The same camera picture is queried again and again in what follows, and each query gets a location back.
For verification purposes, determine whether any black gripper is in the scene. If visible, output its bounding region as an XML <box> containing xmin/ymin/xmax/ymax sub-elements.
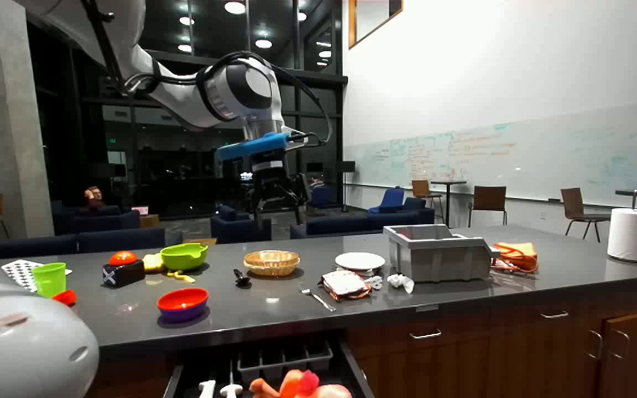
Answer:
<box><xmin>247</xmin><ymin>154</ymin><xmax>304</xmax><ymax>225</ymax></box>

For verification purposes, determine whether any orange pink plush toy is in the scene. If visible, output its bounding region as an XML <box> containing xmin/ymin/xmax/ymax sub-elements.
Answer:
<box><xmin>247</xmin><ymin>367</ymin><xmax>354</xmax><ymax>398</ymax></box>

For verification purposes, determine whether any yellow toy food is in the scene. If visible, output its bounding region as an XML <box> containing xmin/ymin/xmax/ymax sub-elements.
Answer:
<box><xmin>142</xmin><ymin>251</ymin><xmax>167</xmax><ymax>274</ymax></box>

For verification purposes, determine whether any orange toy tomato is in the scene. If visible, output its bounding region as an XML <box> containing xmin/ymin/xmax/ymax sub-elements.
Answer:
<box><xmin>105</xmin><ymin>250</ymin><xmax>142</xmax><ymax>269</ymax></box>

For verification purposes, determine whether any open black drawer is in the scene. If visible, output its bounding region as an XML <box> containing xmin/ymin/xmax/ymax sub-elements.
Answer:
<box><xmin>162</xmin><ymin>333</ymin><xmax>376</xmax><ymax>398</ymax></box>

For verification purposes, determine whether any dark blue sofa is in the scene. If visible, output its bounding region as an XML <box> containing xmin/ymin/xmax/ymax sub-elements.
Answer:
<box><xmin>288</xmin><ymin>206</ymin><xmax>438</xmax><ymax>238</ymax></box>
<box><xmin>208</xmin><ymin>206</ymin><xmax>273</xmax><ymax>246</ymax></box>
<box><xmin>0</xmin><ymin>225</ymin><xmax>167</xmax><ymax>261</ymax></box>

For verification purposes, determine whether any wicker basket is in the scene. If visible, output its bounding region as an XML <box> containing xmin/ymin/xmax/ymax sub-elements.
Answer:
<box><xmin>241</xmin><ymin>248</ymin><xmax>302</xmax><ymax>279</ymax></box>

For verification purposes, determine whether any white plate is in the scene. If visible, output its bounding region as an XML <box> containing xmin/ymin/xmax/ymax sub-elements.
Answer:
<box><xmin>334</xmin><ymin>250</ymin><xmax>387</xmax><ymax>274</ymax></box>

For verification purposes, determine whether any brown white pouch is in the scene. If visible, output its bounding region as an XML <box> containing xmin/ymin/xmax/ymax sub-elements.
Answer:
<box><xmin>318</xmin><ymin>268</ymin><xmax>373</xmax><ymax>302</ymax></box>

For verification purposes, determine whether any green plastic bowl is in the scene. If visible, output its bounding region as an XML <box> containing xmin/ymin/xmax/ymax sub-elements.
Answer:
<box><xmin>159</xmin><ymin>240</ymin><xmax>210</xmax><ymax>274</ymax></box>

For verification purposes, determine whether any blue chair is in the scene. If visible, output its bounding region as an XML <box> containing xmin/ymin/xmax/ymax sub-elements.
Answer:
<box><xmin>376</xmin><ymin>186</ymin><xmax>408</xmax><ymax>217</ymax></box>

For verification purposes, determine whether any red bowl purple rim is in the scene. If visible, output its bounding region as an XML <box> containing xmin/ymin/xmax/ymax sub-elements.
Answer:
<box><xmin>155</xmin><ymin>284</ymin><xmax>213</xmax><ymax>322</ymax></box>

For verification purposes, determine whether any white crumpled object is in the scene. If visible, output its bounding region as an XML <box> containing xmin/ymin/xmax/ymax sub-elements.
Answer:
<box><xmin>385</xmin><ymin>271</ymin><xmax>415</xmax><ymax>297</ymax></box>

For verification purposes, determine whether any brown chair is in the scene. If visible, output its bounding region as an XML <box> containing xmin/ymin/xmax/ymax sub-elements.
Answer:
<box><xmin>470</xmin><ymin>183</ymin><xmax>508</xmax><ymax>228</ymax></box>
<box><xmin>408</xmin><ymin>179</ymin><xmax>433</xmax><ymax>206</ymax></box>
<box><xmin>560</xmin><ymin>186</ymin><xmax>613</xmax><ymax>242</ymax></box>

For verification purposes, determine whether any grey dish rack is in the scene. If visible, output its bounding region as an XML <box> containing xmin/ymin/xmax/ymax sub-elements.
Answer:
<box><xmin>231</xmin><ymin>339</ymin><xmax>335</xmax><ymax>377</ymax></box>

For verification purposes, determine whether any black block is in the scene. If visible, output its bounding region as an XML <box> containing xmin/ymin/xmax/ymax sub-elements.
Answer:
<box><xmin>99</xmin><ymin>261</ymin><xmax>145</xmax><ymax>289</ymax></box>

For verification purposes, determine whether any dark round table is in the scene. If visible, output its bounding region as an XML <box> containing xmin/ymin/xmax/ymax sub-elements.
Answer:
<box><xmin>428</xmin><ymin>177</ymin><xmax>469</xmax><ymax>228</ymax></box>

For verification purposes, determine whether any wood framed window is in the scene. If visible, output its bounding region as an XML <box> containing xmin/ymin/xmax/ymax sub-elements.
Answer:
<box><xmin>346</xmin><ymin>0</ymin><xmax>405</xmax><ymax>51</ymax></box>

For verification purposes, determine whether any small red object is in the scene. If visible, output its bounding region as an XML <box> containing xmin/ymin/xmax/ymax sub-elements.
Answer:
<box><xmin>51</xmin><ymin>288</ymin><xmax>79</xmax><ymax>309</ymax></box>

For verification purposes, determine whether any green plastic cup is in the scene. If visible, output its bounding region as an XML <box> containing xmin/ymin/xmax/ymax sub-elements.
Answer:
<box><xmin>31</xmin><ymin>261</ymin><xmax>70</xmax><ymax>299</ymax></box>

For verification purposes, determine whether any orange yellow cloth pile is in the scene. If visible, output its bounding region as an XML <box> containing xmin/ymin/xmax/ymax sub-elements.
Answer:
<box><xmin>490</xmin><ymin>240</ymin><xmax>539</xmax><ymax>276</ymax></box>

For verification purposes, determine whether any wooden base cabinet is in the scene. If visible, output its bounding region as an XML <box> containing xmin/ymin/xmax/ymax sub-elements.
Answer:
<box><xmin>83</xmin><ymin>283</ymin><xmax>637</xmax><ymax>398</ymax></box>

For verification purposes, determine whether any striped cloth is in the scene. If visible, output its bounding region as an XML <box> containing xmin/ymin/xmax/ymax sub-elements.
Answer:
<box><xmin>0</xmin><ymin>259</ymin><xmax>44</xmax><ymax>293</ymax></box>

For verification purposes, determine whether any white paper towel roll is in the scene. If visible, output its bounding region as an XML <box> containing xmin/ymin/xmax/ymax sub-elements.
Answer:
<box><xmin>605</xmin><ymin>206</ymin><xmax>637</xmax><ymax>266</ymax></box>

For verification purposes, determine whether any white handle bar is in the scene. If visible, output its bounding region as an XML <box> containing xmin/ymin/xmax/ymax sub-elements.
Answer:
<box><xmin>219</xmin><ymin>377</ymin><xmax>246</xmax><ymax>398</ymax></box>

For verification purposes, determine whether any wall whiteboard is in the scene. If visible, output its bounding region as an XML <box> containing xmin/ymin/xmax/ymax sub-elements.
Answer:
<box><xmin>349</xmin><ymin>101</ymin><xmax>637</xmax><ymax>206</ymax></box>

